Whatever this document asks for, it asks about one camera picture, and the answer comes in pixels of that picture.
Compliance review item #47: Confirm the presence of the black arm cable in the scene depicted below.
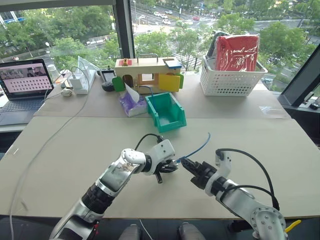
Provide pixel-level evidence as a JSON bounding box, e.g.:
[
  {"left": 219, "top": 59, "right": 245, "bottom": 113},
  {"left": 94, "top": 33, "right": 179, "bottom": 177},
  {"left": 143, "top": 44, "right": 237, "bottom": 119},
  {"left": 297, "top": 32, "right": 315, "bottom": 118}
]
[
  {"left": 134, "top": 133, "right": 164, "bottom": 151},
  {"left": 215, "top": 148, "right": 281, "bottom": 211}
]

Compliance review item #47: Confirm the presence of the blue cable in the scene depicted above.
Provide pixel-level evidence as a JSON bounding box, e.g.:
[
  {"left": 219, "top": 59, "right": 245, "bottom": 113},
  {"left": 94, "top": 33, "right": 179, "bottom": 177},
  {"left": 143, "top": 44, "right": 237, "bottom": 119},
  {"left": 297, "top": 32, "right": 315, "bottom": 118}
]
[
  {"left": 141, "top": 85, "right": 158, "bottom": 111},
  {"left": 174, "top": 132, "right": 212, "bottom": 165}
]

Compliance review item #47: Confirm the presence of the grey laptop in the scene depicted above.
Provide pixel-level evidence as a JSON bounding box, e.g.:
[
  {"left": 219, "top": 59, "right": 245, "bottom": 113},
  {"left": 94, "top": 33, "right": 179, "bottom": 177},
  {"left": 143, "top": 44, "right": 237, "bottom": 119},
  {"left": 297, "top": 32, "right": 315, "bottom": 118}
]
[{"left": 0, "top": 58, "right": 55, "bottom": 126}]

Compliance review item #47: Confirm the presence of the clear plastic film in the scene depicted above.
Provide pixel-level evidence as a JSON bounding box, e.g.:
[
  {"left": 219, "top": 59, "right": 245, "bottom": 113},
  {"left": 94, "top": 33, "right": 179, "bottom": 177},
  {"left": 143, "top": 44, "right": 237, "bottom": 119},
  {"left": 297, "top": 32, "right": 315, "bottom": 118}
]
[{"left": 258, "top": 105, "right": 284, "bottom": 116}]

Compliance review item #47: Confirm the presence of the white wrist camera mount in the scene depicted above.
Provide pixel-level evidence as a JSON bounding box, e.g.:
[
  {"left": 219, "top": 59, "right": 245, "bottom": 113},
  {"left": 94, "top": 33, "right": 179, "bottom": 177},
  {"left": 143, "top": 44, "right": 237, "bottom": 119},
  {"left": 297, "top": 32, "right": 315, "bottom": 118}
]
[
  {"left": 146, "top": 139, "right": 176, "bottom": 176},
  {"left": 204, "top": 149, "right": 233, "bottom": 199}
]

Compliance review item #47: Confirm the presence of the white charger block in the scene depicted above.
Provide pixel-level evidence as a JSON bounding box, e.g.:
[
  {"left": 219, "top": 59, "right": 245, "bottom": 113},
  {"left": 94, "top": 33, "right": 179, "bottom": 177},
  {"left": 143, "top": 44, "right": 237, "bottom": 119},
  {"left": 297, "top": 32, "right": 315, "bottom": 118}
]
[{"left": 68, "top": 74, "right": 85, "bottom": 91}]

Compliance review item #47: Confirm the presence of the black handheld controller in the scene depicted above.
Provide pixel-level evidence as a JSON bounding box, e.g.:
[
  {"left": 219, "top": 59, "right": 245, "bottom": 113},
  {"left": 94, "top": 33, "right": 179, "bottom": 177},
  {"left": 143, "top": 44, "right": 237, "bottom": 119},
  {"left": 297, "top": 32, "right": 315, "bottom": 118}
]
[{"left": 100, "top": 65, "right": 116, "bottom": 83}]

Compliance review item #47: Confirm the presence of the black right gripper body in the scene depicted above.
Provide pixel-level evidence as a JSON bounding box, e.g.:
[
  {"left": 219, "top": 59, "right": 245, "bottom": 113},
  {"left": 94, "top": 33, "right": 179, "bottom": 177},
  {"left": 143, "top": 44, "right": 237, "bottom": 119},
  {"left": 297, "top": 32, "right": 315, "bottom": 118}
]
[{"left": 190, "top": 161, "right": 219, "bottom": 190}]

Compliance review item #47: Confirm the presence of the small white round object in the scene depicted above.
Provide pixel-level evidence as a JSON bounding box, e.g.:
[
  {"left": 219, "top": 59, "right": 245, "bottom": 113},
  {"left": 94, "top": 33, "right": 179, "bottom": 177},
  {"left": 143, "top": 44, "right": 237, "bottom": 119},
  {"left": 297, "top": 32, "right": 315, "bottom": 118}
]
[{"left": 60, "top": 87, "right": 74, "bottom": 98}]

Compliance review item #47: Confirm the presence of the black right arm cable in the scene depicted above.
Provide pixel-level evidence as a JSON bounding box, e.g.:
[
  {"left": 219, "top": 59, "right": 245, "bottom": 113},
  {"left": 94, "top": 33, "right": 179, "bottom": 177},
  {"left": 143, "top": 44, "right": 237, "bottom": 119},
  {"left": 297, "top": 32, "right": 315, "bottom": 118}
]
[{"left": 215, "top": 148, "right": 281, "bottom": 211}]

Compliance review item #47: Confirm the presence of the wooden lock box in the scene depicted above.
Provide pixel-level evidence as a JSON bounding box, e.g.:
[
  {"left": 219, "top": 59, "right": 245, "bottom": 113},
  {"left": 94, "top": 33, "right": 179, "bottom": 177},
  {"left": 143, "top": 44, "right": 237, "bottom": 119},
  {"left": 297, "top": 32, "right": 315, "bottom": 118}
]
[{"left": 111, "top": 52, "right": 185, "bottom": 95}]

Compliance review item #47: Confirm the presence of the long white cable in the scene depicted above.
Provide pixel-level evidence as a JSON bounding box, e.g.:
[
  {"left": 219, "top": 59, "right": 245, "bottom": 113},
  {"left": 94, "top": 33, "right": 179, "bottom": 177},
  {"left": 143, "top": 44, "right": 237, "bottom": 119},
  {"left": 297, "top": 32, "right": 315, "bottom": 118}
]
[{"left": 8, "top": 66, "right": 91, "bottom": 240}]

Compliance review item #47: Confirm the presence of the yellow handled tool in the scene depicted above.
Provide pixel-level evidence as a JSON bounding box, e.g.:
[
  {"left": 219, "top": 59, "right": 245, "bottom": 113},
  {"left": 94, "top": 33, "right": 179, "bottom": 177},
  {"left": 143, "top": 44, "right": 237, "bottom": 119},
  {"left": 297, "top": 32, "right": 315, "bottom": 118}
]
[{"left": 284, "top": 219, "right": 302, "bottom": 233}]

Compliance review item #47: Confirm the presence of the red package in plastic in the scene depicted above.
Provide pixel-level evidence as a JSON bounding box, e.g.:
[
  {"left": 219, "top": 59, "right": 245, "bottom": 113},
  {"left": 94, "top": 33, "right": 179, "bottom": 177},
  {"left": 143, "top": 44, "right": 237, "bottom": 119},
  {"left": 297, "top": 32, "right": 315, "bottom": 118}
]
[{"left": 215, "top": 34, "right": 261, "bottom": 74}]

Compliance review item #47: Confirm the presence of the purple tissue pack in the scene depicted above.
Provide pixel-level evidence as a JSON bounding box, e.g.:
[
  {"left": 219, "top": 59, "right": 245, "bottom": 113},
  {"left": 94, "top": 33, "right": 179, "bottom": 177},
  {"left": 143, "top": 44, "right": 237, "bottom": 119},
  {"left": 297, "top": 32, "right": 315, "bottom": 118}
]
[{"left": 118, "top": 83, "right": 149, "bottom": 118}]

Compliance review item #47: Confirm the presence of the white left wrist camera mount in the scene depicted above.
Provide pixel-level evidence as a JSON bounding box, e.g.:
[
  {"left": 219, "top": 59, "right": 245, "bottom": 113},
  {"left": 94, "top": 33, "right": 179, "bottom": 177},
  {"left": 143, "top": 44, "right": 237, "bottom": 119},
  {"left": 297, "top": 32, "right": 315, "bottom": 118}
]
[{"left": 146, "top": 139, "right": 176, "bottom": 176}]

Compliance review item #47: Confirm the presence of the white perforated plastic basket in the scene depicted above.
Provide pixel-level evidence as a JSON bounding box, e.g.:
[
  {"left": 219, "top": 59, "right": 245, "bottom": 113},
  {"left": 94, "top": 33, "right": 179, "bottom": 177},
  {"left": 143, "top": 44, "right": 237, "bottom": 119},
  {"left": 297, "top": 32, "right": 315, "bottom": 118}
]
[{"left": 199, "top": 54, "right": 269, "bottom": 97}]

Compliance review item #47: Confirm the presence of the green plastic bin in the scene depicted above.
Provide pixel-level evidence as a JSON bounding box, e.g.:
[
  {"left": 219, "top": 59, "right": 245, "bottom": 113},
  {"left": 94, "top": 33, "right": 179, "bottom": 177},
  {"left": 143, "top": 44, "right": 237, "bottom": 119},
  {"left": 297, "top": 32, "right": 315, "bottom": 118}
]
[{"left": 145, "top": 92, "right": 187, "bottom": 134}]

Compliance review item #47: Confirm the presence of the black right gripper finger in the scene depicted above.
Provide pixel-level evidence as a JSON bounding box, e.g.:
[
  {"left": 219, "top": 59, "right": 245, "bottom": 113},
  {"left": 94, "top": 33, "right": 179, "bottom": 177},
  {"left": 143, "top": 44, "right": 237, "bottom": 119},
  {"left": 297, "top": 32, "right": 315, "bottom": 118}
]
[
  {"left": 182, "top": 162, "right": 200, "bottom": 176},
  {"left": 181, "top": 157, "right": 201, "bottom": 169}
]

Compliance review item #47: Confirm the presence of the white paper cup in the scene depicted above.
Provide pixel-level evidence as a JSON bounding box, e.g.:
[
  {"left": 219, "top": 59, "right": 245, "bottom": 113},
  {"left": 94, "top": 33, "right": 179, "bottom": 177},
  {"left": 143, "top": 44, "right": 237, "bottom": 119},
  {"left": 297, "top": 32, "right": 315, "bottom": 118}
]
[{"left": 47, "top": 64, "right": 61, "bottom": 81}]

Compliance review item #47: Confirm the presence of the clear plastic sheet holder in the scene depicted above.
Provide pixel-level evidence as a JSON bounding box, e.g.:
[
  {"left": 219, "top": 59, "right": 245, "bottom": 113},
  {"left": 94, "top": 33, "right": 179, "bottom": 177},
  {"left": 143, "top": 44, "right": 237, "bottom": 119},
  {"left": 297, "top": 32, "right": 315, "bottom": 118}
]
[{"left": 76, "top": 55, "right": 101, "bottom": 74}]

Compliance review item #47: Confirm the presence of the black monitor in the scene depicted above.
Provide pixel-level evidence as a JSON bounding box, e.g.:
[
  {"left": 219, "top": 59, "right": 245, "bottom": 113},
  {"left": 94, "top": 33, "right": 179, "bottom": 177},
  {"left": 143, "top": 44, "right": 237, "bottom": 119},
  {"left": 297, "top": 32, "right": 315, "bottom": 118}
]
[{"left": 277, "top": 45, "right": 320, "bottom": 108}]

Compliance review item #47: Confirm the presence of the black round object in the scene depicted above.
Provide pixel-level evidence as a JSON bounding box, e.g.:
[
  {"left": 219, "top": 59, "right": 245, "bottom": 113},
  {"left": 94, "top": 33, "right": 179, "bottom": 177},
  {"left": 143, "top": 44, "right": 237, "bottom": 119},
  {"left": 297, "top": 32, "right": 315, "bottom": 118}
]
[{"left": 101, "top": 81, "right": 116, "bottom": 93}]

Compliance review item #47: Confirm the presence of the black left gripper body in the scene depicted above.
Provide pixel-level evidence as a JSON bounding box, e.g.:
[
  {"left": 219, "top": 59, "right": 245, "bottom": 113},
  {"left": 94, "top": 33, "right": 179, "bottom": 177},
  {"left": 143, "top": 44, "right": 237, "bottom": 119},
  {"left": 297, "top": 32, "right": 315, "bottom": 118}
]
[{"left": 152, "top": 159, "right": 174, "bottom": 185}]

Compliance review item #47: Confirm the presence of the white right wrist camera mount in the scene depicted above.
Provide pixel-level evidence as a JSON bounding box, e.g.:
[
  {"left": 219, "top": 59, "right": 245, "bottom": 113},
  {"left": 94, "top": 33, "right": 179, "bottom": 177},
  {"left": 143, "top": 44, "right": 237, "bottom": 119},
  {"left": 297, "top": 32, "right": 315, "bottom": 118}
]
[{"left": 204, "top": 149, "right": 233, "bottom": 199}]

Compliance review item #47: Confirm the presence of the thin white cable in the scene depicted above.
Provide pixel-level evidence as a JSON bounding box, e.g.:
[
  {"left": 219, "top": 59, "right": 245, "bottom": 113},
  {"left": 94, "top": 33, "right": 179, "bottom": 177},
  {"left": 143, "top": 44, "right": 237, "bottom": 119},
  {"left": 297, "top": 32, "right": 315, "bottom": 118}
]
[{"left": 138, "top": 219, "right": 154, "bottom": 240}]

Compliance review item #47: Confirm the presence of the white power strip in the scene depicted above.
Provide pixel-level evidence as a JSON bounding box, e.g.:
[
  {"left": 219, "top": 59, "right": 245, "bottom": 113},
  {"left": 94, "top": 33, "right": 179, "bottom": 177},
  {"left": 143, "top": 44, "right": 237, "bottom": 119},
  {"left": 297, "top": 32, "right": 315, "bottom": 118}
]
[{"left": 74, "top": 68, "right": 97, "bottom": 95}]

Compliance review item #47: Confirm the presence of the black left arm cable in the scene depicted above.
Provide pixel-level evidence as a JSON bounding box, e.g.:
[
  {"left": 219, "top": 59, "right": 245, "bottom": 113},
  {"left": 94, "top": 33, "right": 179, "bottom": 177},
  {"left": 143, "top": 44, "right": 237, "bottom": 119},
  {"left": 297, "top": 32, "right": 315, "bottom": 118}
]
[{"left": 134, "top": 133, "right": 164, "bottom": 151}]

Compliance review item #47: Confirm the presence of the dark window frame pillar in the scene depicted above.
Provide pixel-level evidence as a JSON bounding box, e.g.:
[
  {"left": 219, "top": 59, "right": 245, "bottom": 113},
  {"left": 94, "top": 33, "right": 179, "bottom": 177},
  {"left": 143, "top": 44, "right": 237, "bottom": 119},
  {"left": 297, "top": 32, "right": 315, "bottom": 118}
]
[{"left": 111, "top": 0, "right": 136, "bottom": 60}]

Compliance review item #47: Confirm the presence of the dark grey bag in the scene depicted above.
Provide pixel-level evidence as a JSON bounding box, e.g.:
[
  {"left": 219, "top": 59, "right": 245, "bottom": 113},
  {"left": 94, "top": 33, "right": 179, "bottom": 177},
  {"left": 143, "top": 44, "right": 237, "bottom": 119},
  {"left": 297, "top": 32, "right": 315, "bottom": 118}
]
[{"left": 206, "top": 30, "right": 227, "bottom": 60}]

